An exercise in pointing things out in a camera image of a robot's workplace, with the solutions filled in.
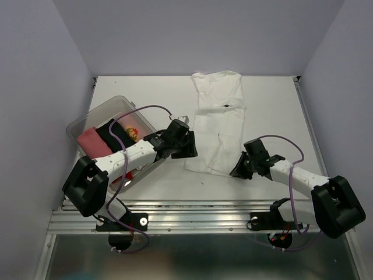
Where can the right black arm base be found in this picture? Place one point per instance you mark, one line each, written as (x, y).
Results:
(271, 219)

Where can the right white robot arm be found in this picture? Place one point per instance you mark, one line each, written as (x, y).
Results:
(328, 203)

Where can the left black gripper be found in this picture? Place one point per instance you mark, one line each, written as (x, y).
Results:
(190, 150)

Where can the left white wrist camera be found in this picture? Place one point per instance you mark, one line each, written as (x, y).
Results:
(184, 119)

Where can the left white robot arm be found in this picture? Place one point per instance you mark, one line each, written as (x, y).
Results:
(93, 184)

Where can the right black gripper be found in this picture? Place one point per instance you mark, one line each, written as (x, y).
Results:
(238, 171)

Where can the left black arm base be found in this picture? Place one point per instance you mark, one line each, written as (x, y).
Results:
(125, 220)

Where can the aluminium mounting rail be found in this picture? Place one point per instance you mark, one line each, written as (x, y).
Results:
(169, 217)

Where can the rolled red t-shirt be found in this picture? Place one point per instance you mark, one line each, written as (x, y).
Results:
(92, 144)

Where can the rolled pink printed t-shirt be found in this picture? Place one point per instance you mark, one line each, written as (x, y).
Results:
(134, 127)

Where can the rolled black t-shirt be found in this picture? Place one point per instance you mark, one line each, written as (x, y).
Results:
(111, 141)

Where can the clear plastic storage bin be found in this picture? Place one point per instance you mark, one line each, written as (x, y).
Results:
(100, 115)

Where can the white printed t-shirt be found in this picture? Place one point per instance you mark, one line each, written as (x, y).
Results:
(218, 123)

